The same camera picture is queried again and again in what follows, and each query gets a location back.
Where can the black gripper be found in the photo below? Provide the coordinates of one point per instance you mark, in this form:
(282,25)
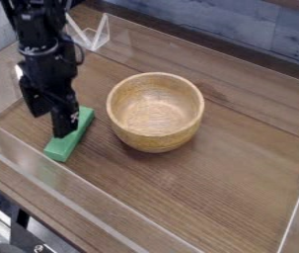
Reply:
(50,68)

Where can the green rectangular stick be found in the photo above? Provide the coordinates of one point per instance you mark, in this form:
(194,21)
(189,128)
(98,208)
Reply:
(60,147)

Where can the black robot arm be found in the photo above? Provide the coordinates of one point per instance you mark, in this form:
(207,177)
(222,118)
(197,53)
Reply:
(38,21)

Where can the light wooden bowl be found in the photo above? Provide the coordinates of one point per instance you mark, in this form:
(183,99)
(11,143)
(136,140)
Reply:
(155,109)

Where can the black metal table leg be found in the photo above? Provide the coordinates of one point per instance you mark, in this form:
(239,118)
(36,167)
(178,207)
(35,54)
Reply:
(22,237)

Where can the clear acrylic enclosure wall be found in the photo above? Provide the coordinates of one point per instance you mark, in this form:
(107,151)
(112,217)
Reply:
(222,195)

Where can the clear acrylic corner bracket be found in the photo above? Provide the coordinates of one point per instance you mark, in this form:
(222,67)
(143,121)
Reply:
(88,38)

